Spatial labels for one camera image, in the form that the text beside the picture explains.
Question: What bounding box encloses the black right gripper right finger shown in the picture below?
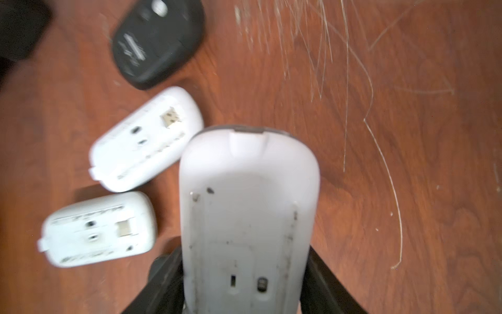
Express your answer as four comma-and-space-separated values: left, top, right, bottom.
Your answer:
300, 247, 367, 314

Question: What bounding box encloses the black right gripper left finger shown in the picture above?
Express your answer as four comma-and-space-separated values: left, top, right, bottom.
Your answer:
123, 247, 184, 314

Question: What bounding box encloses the black mouse upside down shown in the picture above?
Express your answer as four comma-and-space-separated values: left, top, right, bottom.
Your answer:
111, 0, 205, 90

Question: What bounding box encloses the black plastic tool case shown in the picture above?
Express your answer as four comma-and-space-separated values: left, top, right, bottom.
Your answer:
1, 1, 52, 82

